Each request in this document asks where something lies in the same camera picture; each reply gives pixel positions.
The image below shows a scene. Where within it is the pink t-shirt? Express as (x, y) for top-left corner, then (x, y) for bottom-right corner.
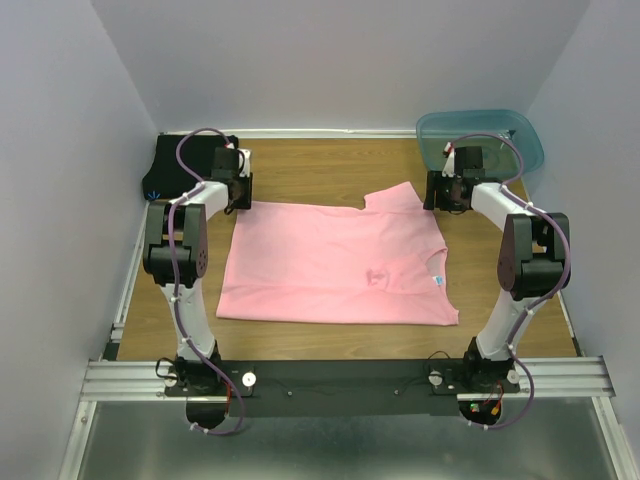
(216, 182), (459, 326)

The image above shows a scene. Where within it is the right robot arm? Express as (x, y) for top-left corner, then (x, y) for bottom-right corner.
(423, 142), (571, 389)

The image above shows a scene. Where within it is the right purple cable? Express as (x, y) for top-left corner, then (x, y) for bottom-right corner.
(444, 132), (572, 431)

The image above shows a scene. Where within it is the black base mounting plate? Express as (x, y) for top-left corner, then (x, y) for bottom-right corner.
(158, 356), (520, 424)

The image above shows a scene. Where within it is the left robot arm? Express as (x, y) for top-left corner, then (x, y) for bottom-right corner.
(143, 144), (253, 396)

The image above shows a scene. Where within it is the folded black t-shirt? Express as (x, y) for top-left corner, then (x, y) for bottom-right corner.
(141, 134), (227, 201)

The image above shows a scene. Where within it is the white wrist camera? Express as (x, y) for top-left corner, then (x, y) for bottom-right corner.
(441, 142), (456, 177)
(225, 142), (252, 177)

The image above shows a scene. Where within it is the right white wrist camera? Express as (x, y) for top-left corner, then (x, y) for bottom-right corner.
(441, 142), (456, 177)

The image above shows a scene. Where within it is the blue translucent plastic bin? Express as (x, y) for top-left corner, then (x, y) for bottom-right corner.
(416, 109), (544, 180)

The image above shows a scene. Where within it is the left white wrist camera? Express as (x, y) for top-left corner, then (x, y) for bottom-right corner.
(225, 142), (252, 177)

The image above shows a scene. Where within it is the purple cable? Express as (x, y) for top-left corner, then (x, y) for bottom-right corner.
(168, 128), (249, 439)
(444, 132), (572, 431)

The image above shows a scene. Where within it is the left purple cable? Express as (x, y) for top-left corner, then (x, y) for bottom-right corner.
(168, 128), (249, 439)

